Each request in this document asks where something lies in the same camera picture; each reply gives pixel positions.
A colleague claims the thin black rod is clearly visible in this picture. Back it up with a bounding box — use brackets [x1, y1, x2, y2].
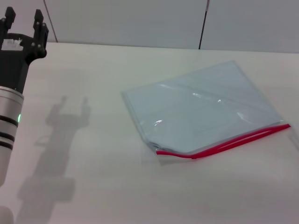
[199, 0, 210, 50]

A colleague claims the clear document bag red zipper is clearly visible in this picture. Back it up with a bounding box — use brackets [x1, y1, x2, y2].
[121, 60, 292, 166]

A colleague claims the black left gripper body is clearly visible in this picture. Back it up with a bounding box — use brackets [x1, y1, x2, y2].
[0, 32, 47, 94]

